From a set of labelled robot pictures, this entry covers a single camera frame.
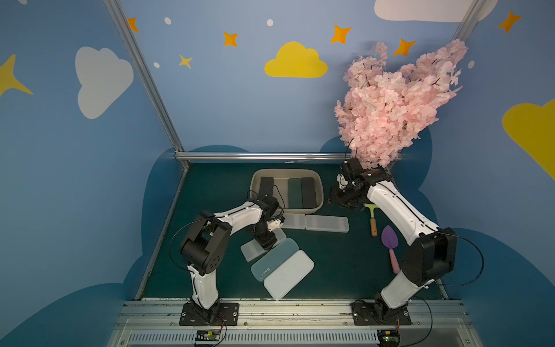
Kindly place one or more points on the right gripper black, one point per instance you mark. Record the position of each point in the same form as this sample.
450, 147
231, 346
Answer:
342, 198

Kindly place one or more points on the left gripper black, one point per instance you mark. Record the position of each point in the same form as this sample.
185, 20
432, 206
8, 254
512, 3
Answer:
265, 236

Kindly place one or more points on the clear frosted pencil case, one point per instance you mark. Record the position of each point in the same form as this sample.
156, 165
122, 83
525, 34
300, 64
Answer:
253, 249

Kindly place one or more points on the black pencil case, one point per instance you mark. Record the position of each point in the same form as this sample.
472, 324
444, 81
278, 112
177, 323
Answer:
308, 193

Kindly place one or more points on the white pencil case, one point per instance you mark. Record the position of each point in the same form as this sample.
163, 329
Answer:
282, 280

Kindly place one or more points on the dark grey pencil case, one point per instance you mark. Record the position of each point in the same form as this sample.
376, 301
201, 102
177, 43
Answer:
266, 187

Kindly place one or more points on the dark green pencil case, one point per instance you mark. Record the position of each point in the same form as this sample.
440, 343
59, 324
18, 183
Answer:
295, 194

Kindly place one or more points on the beige storage box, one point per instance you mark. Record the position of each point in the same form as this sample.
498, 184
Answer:
281, 187

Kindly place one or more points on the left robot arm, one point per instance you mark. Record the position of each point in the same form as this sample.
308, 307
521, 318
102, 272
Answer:
206, 242

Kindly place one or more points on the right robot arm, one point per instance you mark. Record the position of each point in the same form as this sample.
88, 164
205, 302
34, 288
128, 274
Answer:
431, 249

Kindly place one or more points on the clear pencil case upper left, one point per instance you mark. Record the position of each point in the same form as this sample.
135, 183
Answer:
294, 221

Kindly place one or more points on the light blue pencil case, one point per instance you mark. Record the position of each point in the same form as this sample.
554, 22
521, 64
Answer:
273, 259

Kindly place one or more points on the clear pencil case upper right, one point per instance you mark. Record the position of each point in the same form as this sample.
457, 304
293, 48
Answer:
335, 224

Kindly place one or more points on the pink purple toy shovel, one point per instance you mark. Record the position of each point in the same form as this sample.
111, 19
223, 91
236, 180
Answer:
390, 241

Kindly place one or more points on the pink cherry blossom tree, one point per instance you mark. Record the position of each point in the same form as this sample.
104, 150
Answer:
384, 112

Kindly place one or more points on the left controller board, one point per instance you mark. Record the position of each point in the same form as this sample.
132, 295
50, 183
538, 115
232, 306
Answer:
207, 336

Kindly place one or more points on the controller board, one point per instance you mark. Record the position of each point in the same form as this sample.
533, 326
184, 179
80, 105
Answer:
388, 337
207, 336

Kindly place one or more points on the right controller board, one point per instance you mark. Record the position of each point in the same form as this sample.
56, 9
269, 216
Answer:
388, 337

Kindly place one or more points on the green toy scraper wooden handle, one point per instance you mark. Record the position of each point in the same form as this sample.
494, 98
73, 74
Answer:
373, 221

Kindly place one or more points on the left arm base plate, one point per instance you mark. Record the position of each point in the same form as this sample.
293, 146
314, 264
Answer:
219, 313

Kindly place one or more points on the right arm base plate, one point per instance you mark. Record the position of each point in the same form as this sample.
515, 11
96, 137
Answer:
377, 313

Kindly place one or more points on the aluminium front rail frame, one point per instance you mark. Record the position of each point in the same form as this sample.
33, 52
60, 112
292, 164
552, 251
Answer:
155, 322

